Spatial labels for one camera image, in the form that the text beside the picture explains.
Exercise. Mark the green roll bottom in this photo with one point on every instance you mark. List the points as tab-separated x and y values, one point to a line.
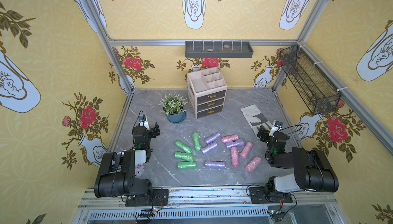
185	165

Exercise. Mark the pink roll diagonal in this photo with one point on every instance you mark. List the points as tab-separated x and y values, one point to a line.
246	150

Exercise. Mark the pink roll vertical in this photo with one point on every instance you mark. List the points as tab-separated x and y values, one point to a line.
234	157

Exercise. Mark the purple artificial flower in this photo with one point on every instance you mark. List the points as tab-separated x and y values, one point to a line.
139	169

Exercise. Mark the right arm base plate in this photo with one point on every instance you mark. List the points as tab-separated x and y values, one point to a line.
267	195

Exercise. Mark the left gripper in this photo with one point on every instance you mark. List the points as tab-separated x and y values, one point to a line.
153	131

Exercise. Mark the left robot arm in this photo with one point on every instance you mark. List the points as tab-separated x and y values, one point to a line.
116	175

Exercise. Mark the green roll upright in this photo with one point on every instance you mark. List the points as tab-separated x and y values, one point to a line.
196	141

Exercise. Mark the purple roll top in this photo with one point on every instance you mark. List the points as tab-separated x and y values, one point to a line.
212	138

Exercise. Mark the purple roll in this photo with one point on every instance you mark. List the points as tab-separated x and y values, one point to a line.
212	138
238	143
214	164
209	148

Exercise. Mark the green roll middle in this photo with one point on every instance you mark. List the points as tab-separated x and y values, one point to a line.
188	157

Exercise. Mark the purple roll bottom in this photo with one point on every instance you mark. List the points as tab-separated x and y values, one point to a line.
214	164

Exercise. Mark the white work glove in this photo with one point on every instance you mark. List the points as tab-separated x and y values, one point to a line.
256	119

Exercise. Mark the grey wall shelf tray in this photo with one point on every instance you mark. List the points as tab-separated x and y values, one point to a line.
218	49

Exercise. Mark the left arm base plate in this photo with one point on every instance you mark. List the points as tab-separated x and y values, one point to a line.
155	198

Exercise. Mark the pink roll top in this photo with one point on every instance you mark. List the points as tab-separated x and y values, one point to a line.
230	138

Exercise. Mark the green roll upper left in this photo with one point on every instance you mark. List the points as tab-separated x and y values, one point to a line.
183	147

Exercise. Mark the pink roll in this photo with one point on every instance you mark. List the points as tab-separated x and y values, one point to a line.
230	138
253	164

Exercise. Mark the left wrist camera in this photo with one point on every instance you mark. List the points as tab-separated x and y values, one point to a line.
143	121

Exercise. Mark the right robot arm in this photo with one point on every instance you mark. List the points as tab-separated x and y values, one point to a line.
311	169

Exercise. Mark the potted green plant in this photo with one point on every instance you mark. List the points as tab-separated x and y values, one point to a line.
173	106

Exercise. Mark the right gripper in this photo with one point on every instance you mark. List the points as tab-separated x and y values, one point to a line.
264	133

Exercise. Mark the purple roll middle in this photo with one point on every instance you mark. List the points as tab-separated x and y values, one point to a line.
209	148

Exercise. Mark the black wire mesh basket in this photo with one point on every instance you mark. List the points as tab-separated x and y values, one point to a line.
317	92

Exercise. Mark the beige drawer organizer cabinet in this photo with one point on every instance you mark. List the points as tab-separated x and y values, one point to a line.
207	91

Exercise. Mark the purple roll right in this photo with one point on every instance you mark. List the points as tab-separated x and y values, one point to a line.
238	143

